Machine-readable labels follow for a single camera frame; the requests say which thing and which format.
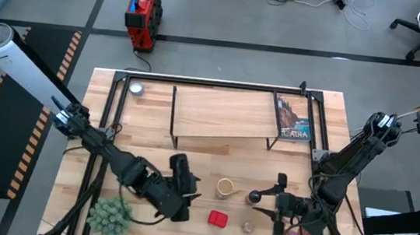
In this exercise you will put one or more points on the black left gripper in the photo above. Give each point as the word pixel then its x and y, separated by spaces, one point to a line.
pixel 180 192

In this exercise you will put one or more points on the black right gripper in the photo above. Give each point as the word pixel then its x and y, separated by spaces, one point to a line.
pixel 290 206

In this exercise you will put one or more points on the black lid orange spice jar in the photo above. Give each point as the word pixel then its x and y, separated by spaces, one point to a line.
pixel 253 197

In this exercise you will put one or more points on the tan lid brown jar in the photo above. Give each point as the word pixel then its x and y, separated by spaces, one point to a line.
pixel 225 186

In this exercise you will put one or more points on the small brown lid glass jar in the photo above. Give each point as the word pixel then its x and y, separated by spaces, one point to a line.
pixel 248 227

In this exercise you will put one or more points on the red lid paprika tin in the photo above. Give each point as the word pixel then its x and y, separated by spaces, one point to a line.
pixel 218 218

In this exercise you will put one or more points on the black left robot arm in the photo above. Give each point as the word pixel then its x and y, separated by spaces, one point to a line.
pixel 119 162

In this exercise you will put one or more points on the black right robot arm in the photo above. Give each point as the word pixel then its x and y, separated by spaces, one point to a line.
pixel 345 167

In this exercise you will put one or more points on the wooden shelf riser black legs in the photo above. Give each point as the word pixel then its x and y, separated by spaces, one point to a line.
pixel 218 114

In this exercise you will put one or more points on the green artificial plant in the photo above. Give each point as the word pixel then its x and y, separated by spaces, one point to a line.
pixel 111 216

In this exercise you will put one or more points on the Acadia poster card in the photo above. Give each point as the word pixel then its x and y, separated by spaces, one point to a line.
pixel 292 118

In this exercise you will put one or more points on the dark grey box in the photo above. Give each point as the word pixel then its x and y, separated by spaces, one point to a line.
pixel 381 198

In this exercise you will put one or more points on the small silver tin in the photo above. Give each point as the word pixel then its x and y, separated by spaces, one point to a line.
pixel 136 88

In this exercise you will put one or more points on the black metal beam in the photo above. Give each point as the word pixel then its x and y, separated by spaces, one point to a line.
pixel 398 223

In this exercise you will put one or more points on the red portable power station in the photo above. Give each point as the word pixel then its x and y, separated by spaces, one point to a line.
pixel 144 13

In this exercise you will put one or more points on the white tower fan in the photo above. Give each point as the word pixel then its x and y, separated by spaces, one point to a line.
pixel 23 74

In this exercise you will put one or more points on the black power adapter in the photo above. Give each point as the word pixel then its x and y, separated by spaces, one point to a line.
pixel 340 4

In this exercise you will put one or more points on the black aluminium frame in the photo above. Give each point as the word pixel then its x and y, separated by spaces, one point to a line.
pixel 213 83

